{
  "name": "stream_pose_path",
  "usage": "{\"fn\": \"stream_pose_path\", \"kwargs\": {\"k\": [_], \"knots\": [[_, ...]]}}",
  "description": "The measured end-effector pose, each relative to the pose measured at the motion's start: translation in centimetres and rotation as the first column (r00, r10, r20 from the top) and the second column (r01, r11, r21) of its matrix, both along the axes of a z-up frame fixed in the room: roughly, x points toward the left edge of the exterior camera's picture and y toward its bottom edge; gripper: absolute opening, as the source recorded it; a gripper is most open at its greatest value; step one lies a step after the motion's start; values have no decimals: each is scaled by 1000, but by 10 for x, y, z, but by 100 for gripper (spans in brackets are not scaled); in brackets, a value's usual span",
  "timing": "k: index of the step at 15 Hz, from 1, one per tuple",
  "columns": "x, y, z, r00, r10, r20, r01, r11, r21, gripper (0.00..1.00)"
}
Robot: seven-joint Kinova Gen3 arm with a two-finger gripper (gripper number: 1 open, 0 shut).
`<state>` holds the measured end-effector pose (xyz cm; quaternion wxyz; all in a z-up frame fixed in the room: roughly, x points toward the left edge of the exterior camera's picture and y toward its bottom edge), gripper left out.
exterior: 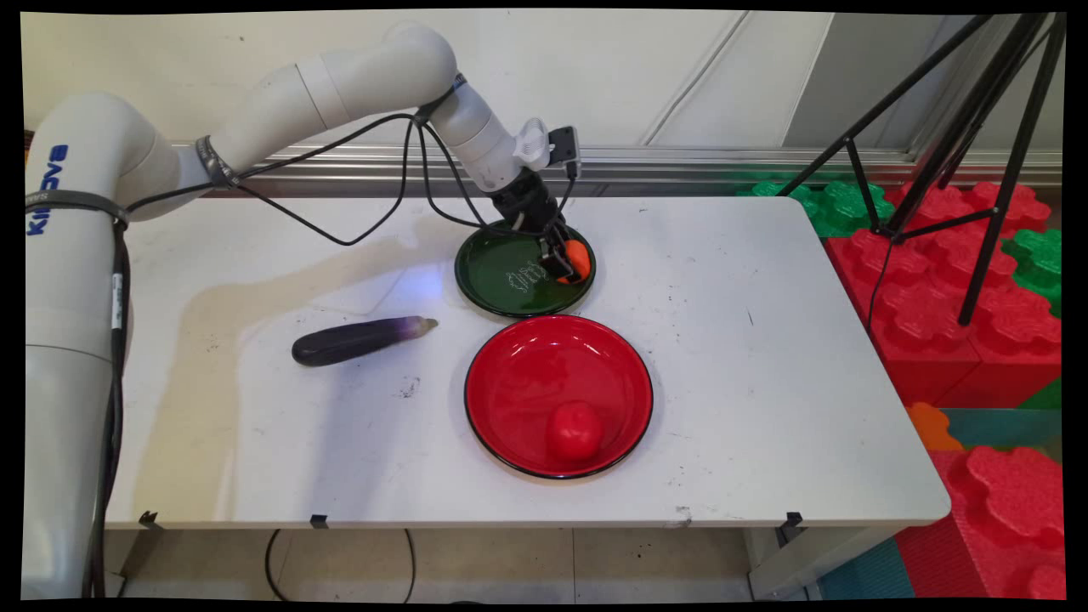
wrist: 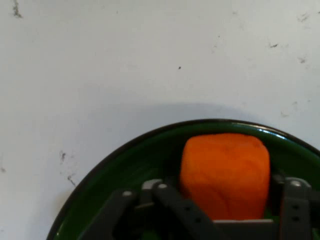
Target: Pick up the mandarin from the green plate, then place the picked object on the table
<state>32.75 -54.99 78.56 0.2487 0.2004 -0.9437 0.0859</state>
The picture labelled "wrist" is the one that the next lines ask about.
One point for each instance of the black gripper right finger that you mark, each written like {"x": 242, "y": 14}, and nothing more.
{"x": 296, "y": 210}

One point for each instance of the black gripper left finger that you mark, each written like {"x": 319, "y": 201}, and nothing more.
{"x": 180, "y": 207}

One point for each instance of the orange toy fruit piece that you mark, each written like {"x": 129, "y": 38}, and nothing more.
{"x": 225, "y": 175}

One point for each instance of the dark green round plate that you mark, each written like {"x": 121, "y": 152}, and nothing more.
{"x": 140, "y": 165}

